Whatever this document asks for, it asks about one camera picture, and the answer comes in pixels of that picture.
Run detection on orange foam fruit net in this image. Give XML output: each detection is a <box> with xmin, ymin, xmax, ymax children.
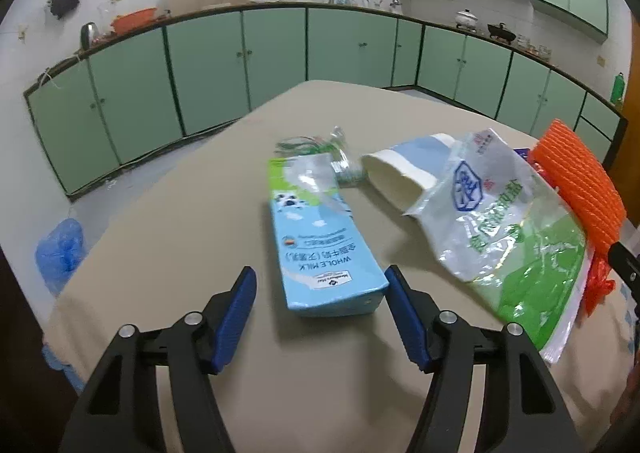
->
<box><xmin>527</xmin><ymin>118</ymin><xmax>626</xmax><ymax>256</ymax></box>

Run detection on white green salt bag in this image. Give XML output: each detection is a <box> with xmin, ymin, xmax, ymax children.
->
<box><xmin>407</xmin><ymin>129</ymin><xmax>592</xmax><ymax>364</ymax></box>

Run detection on white and blue paper cup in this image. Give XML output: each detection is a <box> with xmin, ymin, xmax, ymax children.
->
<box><xmin>361</xmin><ymin>134</ymin><xmax>456</xmax><ymax>213</ymax></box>

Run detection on blue whole milk carton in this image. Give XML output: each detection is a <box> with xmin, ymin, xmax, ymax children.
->
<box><xmin>268</xmin><ymin>154</ymin><xmax>388</xmax><ymax>317</ymax></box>

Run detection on clear green snack wrapper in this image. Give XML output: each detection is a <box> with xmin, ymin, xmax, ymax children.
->
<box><xmin>276</xmin><ymin>126</ymin><xmax>364</xmax><ymax>187</ymax></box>

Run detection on red plastic bag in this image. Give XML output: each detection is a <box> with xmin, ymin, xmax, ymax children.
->
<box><xmin>582</xmin><ymin>251</ymin><xmax>615</xmax><ymax>317</ymax></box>

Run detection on blue chips bag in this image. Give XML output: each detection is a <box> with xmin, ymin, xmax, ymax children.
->
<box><xmin>515</xmin><ymin>149</ymin><xmax>529</xmax><ymax>160</ymax></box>

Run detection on green lower kitchen cabinets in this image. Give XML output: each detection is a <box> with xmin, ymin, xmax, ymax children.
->
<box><xmin>24</xmin><ymin>5</ymin><xmax>627</xmax><ymax>198</ymax></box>

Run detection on blue plastic bag on floor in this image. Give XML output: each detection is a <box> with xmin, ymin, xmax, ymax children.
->
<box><xmin>35</xmin><ymin>218</ymin><xmax>86</xmax><ymax>297</ymax></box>

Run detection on green thermos bottle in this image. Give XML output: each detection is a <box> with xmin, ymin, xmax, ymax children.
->
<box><xmin>610</xmin><ymin>73</ymin><xmax>626</xmax><ymax>106</ymax></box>

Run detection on black wok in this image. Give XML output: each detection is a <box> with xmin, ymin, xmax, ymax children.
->
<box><xmin>487</xmin><ymin>23</ymin><xmax>516</xmax><ymax>44</ymax></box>

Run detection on white cooking pot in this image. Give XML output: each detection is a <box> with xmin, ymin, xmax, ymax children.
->
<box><xmin>454</xmin><ymin>9</ymin><xmax>477</xmax><ymax>31</ymax></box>

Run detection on steel electric kettle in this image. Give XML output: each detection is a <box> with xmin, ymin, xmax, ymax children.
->
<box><xmin>80</xmin><ymin>22</ymin><xmax>100</xmax><ymax>51</ymax></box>

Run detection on orange plastic basin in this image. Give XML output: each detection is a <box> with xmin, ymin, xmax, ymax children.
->
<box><xmin>111</xmin><ymin>8</ymin><xmax>156</xmax><ymax>35</ymax></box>

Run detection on dark hanging towel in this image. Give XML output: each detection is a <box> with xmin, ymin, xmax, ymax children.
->
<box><xmin>49</xmin><ymin>0</ymin><xmax>79</xmax><ymax>20</ymax></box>

